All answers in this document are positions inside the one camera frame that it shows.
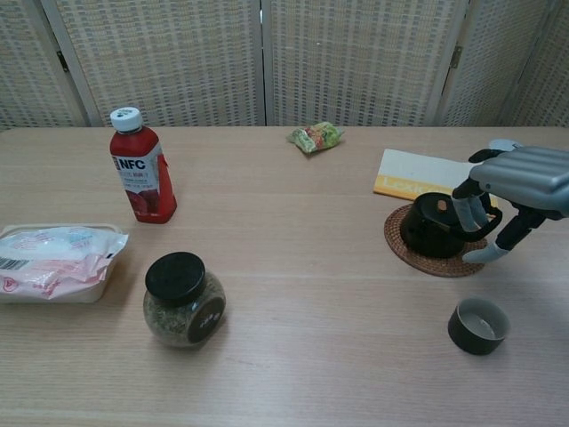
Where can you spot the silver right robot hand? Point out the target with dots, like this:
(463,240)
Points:
(529,178)

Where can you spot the black teapot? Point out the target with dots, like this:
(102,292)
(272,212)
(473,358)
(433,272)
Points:
(427,240)

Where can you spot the dark ceramic cup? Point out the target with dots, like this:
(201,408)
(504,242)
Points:
(462,338)

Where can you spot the yellow white Lexicon book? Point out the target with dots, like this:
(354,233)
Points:
(413,171)

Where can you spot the round woven rattan coaster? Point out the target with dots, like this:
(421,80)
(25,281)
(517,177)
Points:
(444,267)

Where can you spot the green snack packet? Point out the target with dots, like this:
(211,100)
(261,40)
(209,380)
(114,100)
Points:
(315,135)

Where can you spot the glass jar black lid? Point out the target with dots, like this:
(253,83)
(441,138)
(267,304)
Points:
(178,276)

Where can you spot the woven folding screen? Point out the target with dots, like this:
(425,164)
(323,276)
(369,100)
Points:
(178,58)

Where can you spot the red NFC juice bottle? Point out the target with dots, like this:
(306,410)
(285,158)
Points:
(146,195)

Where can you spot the beige plastic tray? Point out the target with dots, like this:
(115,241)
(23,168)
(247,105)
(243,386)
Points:
(66,297)

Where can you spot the pink white snack bag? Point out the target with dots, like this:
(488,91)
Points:
(53,258)

